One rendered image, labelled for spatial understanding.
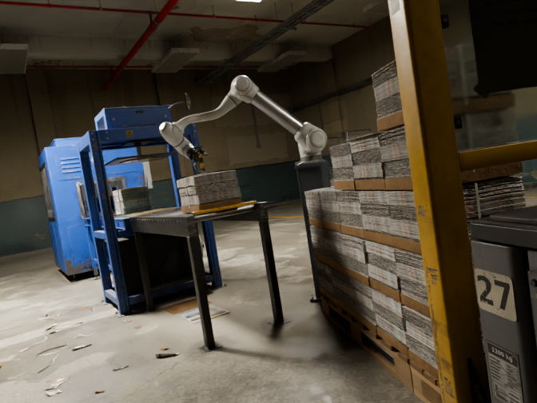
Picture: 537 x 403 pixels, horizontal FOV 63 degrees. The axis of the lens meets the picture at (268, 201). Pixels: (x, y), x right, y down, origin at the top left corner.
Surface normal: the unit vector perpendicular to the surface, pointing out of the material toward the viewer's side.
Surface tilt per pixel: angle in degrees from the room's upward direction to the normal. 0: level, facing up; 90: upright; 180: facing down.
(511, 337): 90
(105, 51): 90
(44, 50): 90
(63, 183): 90
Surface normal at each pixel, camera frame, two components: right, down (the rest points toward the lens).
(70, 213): 0.52, -0.04
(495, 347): -0.97, 0.16
